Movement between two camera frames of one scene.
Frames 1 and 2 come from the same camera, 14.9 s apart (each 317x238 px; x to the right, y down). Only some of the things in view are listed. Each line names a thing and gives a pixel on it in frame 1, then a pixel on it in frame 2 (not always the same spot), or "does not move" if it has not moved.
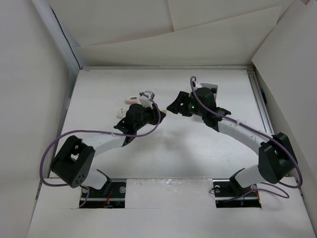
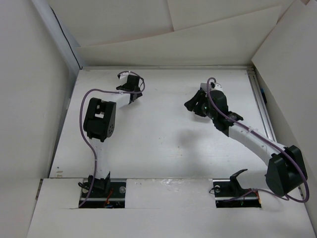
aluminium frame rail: x=260 y=101 does not move
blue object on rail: x=262 y=91 does not move
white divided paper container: x=210 y=86 does not move
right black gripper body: x=190 y=106 → x=202 y=108
